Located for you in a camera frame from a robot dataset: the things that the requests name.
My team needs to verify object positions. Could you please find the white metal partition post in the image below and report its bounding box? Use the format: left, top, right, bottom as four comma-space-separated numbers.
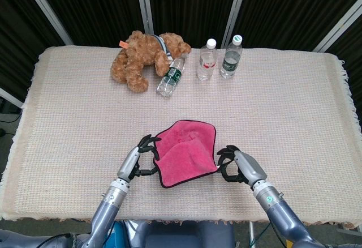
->
221, 0, 251, 49
134, 0, 155, 35
312, 3, 362, 53
18, 0, 74, 46
0, 87, 23, 109

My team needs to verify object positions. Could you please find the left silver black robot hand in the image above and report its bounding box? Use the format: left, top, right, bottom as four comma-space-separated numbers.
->
116, 134, 162, 183

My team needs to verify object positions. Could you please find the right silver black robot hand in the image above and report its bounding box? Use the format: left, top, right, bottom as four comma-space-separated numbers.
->
216, 144, 268, 188

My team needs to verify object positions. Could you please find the clear water bottle green label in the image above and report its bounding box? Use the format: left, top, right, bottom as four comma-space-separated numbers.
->
156, 53, 188, 98
219, 34, 244, 80

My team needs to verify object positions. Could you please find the brown teddy bear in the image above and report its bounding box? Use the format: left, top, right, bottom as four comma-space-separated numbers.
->
109, 29, 192, 93

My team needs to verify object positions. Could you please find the clear water bottle red label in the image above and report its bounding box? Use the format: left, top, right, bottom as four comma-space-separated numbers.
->
196, 38, 218, 82

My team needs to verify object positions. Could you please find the beige woven tablecloth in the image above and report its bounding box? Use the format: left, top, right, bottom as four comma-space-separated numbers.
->
0, 45, 362, 229

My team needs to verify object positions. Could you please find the bright blue plastic object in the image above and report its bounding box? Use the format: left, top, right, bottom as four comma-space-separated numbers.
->
109, 221, 127, 248

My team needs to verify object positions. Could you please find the silver metal table leg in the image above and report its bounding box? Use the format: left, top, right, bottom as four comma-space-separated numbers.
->
248, 221, 257, 248

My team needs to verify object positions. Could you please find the grey-blue robot torso base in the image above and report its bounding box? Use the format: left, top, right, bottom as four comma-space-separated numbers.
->
124, 221, 235, 248

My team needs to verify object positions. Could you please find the pink and grey towel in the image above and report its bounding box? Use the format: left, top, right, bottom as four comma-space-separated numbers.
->
152, 119, 223, 189

